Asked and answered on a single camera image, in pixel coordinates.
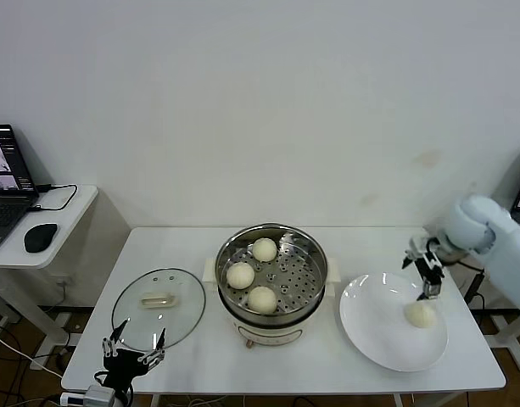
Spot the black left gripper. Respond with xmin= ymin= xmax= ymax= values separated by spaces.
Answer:
xmin=100 ymin=320 xmax=167 ymax=389

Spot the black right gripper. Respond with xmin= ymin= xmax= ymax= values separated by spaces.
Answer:
xmin=401 ymin=249 xmax=446 ymax=302

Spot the white steamed baozi bun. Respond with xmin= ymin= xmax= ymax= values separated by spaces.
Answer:
xmin=252 ymin=237 xmax=279 ymax=263
xmin=403 ymin=299 xmax=438 ymax=330
xmin=226 ymin=261 xmax=256 ymax=291
xmin=247 ymin=286 xmax=279 ymax=315

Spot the round glass pot lid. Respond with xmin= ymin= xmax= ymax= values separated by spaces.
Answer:
xmin=111 ymin=266 xmax=207 ymax=353

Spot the stainless steel steamer basket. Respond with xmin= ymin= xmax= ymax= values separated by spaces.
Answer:
xmin=203 ymin=223 xmax=342 ymax=326

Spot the round white plate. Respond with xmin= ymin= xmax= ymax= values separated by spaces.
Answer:
xmin=338 ymin=271 xmax=450 ymax=373

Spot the cream electric cooker pot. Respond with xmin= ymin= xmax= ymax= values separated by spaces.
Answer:
xmin=216 ymin=282 xmax=335 ymax=349

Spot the black computer mouse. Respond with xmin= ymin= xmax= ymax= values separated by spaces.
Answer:
xmin=23 ymin=221 xmax=59 ymax=254

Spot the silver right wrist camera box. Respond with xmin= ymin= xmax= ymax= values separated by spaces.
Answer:
xmin=407 ymin=237 xmax=439 ymax=266

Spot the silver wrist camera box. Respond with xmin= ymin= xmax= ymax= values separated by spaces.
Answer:
xmin=407 ymin=237 xmax=439 ymax=266
xmin=83 ymin=386 xmax=115 ymax=407

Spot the black power adapter with cable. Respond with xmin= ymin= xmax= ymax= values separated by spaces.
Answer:
xmin=462 ymin=270 xmax=485 ymax=315

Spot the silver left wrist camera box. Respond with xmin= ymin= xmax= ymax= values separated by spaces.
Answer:
xmin=83 ymin=386 xmax=115 ymax=407

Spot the white floor cable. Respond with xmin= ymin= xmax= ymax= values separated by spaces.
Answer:
xmin=0 ymin=328 xmax=64 ymax=379

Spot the black laptop cable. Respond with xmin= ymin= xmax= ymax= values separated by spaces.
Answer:
xmin=28 ymin=182 xmax=80 ymax=213

